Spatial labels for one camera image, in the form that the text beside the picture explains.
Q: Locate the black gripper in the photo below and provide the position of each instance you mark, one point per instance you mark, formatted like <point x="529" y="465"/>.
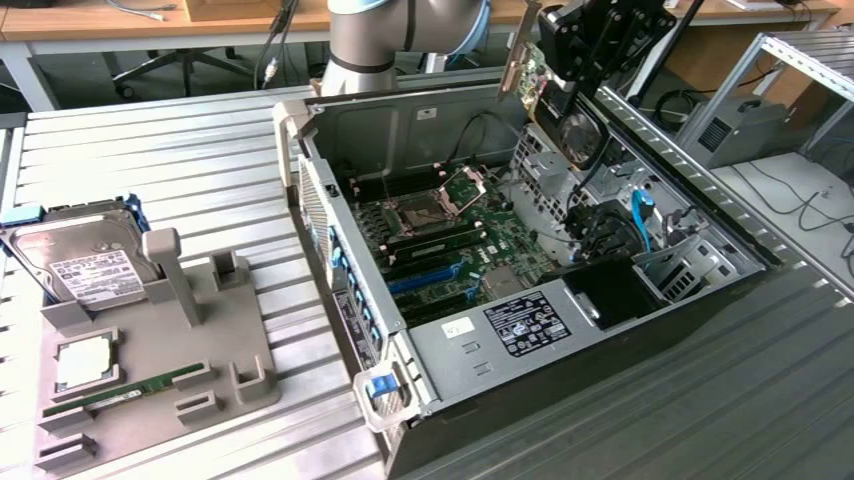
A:
<point x="621" y="30"/>

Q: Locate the green graphics card black cooler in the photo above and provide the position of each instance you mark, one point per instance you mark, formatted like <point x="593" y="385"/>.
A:
<point x="581" y="130"/>

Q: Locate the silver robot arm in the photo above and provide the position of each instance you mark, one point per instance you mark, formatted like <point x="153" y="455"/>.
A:
<point x="374" y="40"/>

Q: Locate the black slanted pole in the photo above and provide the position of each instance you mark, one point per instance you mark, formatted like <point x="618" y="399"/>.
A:
<point x="670" y="37"/>

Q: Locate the grey computer tower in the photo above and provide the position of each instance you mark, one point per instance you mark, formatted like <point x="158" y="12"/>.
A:
<point x="748" y="135"/>

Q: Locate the metal socket cover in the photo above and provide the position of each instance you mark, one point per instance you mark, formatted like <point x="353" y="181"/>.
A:
<point x="464" y="190"/>

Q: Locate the open grey PC case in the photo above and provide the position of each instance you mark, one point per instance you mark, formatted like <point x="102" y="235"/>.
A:
<point x="374" y="125"/>

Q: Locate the green motherboard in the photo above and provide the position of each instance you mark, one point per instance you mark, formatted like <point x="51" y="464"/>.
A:
<point x="508" y="235"/>

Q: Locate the thin metal locking lever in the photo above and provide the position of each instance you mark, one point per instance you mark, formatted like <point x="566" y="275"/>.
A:
<point x="388" y="187"/>

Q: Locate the CPU socket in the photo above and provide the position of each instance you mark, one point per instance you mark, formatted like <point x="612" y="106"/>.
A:
<point x="421" y="217"/>

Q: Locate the metal disk bay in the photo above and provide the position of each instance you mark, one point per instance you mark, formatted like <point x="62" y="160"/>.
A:
<point x="688" y="275"/>

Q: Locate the silver chipset heatsink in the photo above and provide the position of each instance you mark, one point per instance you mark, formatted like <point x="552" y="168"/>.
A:
<point x="504" y="282"/>

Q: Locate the cardboard box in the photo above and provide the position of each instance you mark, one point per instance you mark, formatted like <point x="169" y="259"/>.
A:
<point x="234" y="10"/>

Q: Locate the blue expansion slot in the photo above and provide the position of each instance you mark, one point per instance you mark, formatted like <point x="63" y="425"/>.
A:
<point x="424" y="281"/>

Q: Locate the office chair base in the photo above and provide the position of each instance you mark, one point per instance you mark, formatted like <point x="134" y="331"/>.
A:
<point x="183" y="65"/>

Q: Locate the grey power supply unit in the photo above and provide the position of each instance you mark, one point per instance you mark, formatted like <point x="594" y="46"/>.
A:
<point x="461" y="360"/>

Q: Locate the wooden desk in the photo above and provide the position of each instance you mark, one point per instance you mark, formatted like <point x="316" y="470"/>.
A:
<point x="101" y="22"/>

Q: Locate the grey plastic parts rack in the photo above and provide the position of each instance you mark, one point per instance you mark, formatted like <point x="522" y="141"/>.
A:
<point x="221" y="330"/>

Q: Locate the hard disk in blue caddy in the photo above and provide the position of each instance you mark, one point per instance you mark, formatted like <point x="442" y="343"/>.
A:
<point x="81" y="250"/>

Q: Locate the green RAM stick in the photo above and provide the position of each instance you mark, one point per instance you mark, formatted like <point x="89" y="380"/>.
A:
<point x="134" y="387"/>

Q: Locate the silver CPU chip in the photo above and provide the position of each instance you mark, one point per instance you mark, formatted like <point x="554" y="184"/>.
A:
<point x="83" y="365"/>

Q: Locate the aluminium shelf frame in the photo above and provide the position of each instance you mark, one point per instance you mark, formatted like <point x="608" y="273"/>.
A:
<point x="801" y="50"/>

